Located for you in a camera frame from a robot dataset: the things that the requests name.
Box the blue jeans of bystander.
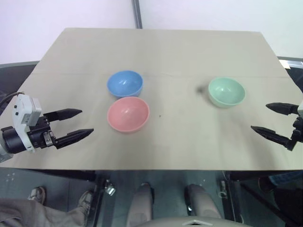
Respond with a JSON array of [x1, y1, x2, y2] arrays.
[[269, 169, 303, 188]]

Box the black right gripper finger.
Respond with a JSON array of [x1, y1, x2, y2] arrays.
[[250, 125, 297, 151], [265, 102, 300, 116]]

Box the metal table caster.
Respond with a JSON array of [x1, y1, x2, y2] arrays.
[[103, 179, 117, 196], [218, 180, 229, 198]]

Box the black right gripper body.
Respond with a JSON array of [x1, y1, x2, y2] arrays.
[[292, 115, 303, 143]]

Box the black table leg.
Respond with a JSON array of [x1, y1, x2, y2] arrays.
[[222, 171, 244, 227], [89, 170, 107, 227]]

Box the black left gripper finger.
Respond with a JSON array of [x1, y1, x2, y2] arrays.
[[43, 108, 83, 123], [54, 128, 95, 150]]

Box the grey rounded leg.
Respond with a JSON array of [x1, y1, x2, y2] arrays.
[[184, 183, 223, 227], [126, 182, 155, 227]]

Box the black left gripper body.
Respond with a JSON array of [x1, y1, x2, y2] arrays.
[[27, 115, 59, 150]]

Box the grey sneaker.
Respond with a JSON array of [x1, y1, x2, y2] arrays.
[[77, 190, 94, 214], [27, 186, 46, 205]]

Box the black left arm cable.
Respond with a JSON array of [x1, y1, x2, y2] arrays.
[[0, 91, 24, 107]]

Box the green bowl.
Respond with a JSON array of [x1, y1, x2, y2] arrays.
[[208, 76, 246, 109]]

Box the blue bowl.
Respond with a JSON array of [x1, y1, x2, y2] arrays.
[[107, 70, 144, 99]]

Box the grey metal pole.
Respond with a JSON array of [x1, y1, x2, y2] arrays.
[[131, 0, 143, 29]]

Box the red bowl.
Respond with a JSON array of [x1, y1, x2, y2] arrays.
[[107, 96, 150, 133]]

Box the grey trousers of bystander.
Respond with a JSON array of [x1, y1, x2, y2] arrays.
[[0, 197, 83, 227]]

